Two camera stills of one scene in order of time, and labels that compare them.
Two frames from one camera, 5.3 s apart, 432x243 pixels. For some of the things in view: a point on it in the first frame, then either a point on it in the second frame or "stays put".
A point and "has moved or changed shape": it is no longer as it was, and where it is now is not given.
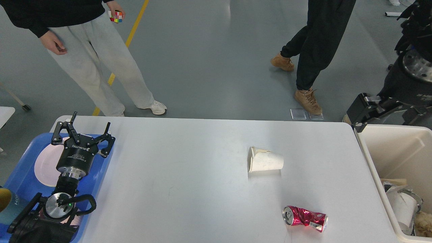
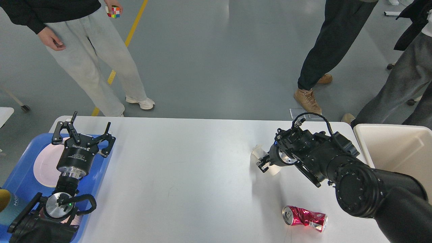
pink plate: (46, 163) stays put
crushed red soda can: (294, 216) stays put
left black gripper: (76, 160) stays put
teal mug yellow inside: (11, 204) stays put
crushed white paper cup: (259, 160) has moved or changed shape
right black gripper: (399, 85) to (278, 156)
